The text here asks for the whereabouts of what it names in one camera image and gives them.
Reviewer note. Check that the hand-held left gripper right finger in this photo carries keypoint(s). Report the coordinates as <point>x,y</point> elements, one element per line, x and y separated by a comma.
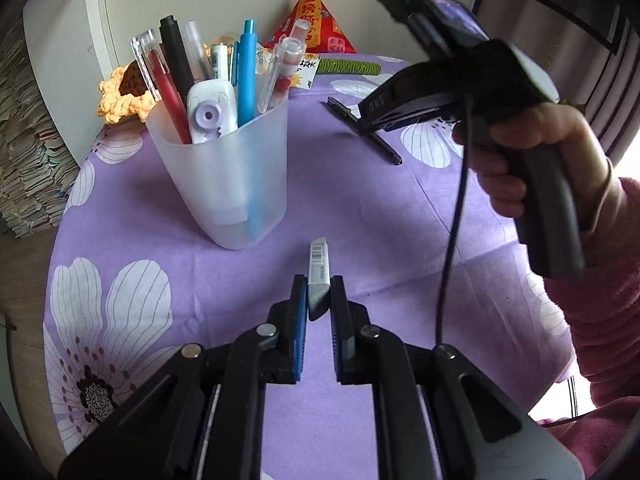
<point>336,355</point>

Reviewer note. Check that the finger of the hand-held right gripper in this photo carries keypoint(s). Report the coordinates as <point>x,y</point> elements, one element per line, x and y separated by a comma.
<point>400,95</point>

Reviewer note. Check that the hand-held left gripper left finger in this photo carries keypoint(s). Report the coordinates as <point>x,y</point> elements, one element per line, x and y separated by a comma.
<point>300,325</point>

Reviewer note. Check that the black utility knife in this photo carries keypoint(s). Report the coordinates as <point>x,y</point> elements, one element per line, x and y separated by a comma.
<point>385,147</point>

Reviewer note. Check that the grey barcode pen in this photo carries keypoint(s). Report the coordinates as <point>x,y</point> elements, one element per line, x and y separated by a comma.
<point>318,270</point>

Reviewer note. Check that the red white patterned pen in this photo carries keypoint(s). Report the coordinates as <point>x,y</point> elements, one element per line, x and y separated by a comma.
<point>285,65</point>

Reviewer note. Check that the blue pen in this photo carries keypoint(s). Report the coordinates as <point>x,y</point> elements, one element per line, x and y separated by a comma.
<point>248,85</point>

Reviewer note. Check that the translucent plastic cup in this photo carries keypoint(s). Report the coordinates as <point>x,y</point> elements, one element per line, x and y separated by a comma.
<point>225,185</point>

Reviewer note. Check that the white correction tape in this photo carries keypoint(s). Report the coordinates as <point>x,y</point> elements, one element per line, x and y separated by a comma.
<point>212,110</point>

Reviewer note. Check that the red gel pen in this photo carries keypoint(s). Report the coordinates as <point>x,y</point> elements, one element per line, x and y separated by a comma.
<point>165,85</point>

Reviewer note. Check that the person's right forearm pink sleeve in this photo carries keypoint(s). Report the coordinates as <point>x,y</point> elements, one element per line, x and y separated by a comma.
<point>600,310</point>

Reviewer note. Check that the person's right hand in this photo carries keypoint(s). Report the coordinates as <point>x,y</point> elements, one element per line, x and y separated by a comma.
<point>560,150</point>

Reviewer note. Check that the green crochet strip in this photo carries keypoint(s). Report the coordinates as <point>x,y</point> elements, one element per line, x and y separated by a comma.
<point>350,66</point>

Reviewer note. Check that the sunflower print card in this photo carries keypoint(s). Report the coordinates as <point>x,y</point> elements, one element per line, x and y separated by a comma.
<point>306,70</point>

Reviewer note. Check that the red pyramid packet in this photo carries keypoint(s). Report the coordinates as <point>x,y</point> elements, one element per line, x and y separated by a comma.
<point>320,20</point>

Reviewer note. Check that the purple floral tablecloth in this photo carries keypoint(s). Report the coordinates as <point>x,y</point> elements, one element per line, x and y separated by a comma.
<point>375,240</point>

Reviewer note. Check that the clear frosted pen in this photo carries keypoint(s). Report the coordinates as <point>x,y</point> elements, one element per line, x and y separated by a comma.
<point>197,50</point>

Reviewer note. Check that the crochet sunflower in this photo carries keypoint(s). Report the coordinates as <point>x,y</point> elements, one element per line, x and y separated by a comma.
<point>120,100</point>

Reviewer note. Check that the stack of papers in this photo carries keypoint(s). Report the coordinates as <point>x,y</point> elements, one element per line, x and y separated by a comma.
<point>30,160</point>

